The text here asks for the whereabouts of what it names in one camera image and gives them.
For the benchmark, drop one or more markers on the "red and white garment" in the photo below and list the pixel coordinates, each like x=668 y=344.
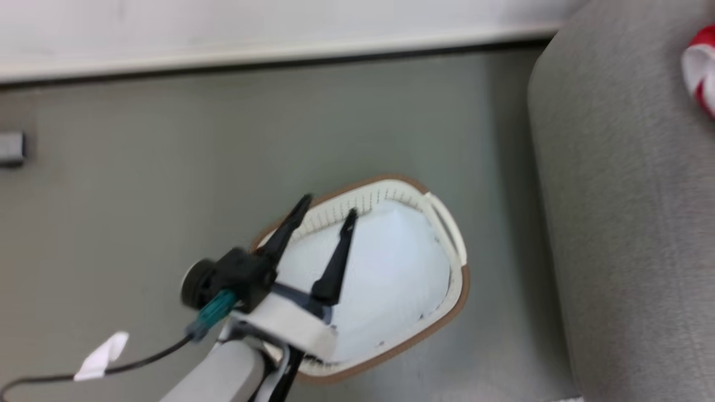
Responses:
x=701 y=61

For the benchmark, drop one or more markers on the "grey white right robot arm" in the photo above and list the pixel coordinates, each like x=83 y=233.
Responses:
x=223 y=374

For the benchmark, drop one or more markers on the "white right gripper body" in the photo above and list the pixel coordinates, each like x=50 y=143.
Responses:
x=290 y=321

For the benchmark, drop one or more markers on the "white basket with brown rim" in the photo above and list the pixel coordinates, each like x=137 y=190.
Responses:
x=385 y=194

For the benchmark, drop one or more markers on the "small grey box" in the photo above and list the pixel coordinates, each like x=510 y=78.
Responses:
x=11 y=148

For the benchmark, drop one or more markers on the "grey fabric sofa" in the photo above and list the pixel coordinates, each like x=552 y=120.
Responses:
x=631 y=223

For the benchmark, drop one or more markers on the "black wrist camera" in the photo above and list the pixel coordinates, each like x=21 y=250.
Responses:
x=240 y=273

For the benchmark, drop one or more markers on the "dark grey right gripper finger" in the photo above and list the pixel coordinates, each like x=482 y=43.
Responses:
x=338 y=268
x=287 y=229

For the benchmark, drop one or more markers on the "white and dark baseboard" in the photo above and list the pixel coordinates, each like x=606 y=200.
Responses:
x=223 y=53

